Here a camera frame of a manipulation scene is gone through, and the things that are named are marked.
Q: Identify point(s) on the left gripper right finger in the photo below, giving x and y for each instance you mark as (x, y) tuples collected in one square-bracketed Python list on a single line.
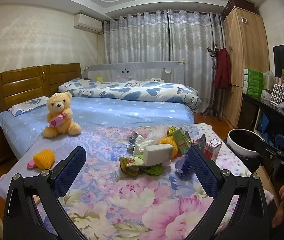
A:
[(249, 219)]

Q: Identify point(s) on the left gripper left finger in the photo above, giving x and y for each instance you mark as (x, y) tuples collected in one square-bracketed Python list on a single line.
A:
[(21, 216)]

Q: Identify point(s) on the red white milk carton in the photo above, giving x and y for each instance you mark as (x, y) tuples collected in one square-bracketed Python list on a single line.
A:
[(212, 149)]

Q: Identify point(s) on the blue snack wrapper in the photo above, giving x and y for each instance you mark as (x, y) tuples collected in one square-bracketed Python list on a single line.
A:
[(182, 166)]

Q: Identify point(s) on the green drink carton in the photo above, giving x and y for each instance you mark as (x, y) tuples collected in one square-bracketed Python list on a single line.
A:
[(182, 140)]

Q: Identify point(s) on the white foam block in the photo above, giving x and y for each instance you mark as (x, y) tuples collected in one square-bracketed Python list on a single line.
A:
[(157, 154)]

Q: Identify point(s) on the green snack wrapper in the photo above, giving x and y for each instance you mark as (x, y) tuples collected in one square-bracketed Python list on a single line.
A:
[(134, 165)]

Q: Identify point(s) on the white paper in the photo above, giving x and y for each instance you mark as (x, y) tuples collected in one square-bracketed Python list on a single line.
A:
[(140, 144)]

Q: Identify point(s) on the silver blue wrapper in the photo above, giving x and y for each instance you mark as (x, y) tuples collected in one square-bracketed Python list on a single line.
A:
[(131, 139)]

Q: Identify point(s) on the orange ovaltine wrapper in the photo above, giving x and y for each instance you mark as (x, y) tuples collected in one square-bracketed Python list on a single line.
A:
[(200, 142)]

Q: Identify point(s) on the yellow snack bag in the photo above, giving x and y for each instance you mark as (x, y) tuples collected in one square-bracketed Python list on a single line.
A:
[(170, 130)]

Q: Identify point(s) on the white foam net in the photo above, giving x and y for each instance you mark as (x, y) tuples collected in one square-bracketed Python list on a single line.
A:
[(157, 134)]

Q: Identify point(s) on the white black trash bin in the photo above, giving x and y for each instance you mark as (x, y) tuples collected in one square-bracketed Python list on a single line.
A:
[(242, 142)]

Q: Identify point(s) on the black tv cabinet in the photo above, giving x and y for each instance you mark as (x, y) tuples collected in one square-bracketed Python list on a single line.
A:
[(261, 117)]

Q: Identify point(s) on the blue bed sheet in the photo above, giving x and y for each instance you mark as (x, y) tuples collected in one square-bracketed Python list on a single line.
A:
[(22, 130)]

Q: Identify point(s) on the green white box stack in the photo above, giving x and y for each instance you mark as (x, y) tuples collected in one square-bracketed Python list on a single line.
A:
[(253, 83)]

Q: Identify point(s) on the wooden coat stand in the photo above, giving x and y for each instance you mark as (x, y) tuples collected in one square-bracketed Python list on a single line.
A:
[(213, 105)]

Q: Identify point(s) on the yellow teddy bear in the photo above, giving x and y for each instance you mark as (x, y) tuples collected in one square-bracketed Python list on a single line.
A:
[(59, 118)]

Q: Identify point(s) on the blue pillow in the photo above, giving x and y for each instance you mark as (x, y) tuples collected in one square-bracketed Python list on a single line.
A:
[(28, 106)]

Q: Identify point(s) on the red coat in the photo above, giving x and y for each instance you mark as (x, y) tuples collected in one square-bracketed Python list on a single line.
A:
[(223, 71)]

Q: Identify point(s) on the wooden headboard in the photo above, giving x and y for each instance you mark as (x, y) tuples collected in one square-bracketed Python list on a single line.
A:
[(20, 85)]

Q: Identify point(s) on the wooden wardrobe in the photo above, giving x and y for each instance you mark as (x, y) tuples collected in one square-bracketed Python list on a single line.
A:
[(247, 45)]

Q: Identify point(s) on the blue white cartoon quilt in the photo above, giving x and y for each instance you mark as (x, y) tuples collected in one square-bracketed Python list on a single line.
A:
[(133, 90)]

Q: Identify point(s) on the grey curtains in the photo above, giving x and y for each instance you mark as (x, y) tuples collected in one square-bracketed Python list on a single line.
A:
[(168, 35)]

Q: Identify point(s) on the white air conditioner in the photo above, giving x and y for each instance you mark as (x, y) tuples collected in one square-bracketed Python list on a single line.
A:
[(87, 23)]

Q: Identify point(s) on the photo grid frame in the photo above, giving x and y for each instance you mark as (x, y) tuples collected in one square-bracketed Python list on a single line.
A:
[(277, 94)]

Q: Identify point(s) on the white bed guard rail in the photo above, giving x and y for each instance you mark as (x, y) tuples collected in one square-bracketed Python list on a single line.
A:
[(167, 71)]

